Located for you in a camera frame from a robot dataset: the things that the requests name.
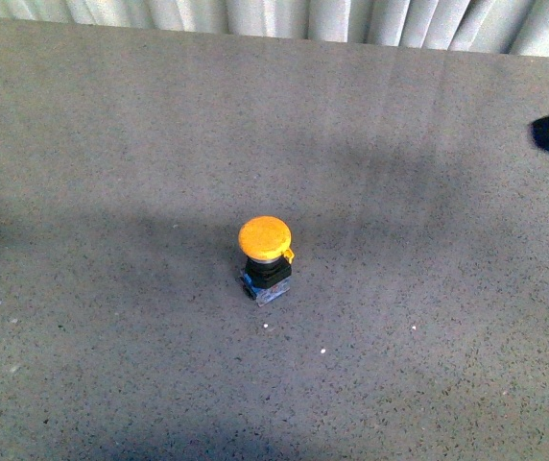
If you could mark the yellow mushroom push button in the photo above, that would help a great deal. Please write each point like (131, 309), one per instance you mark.
(266, 242)

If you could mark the white pleated curtain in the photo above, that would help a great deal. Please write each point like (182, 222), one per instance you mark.
(495, 27)

